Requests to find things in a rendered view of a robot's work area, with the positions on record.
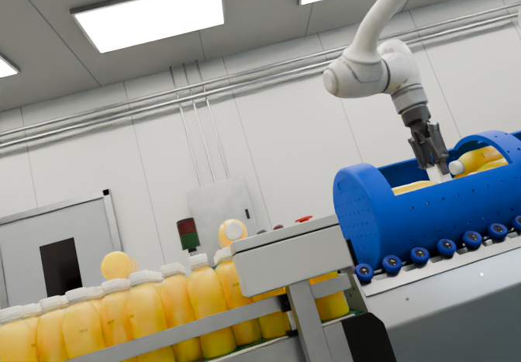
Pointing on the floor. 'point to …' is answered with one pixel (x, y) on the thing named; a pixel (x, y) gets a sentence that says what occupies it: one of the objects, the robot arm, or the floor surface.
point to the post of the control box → (308, 322)
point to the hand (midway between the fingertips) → (439, 177)
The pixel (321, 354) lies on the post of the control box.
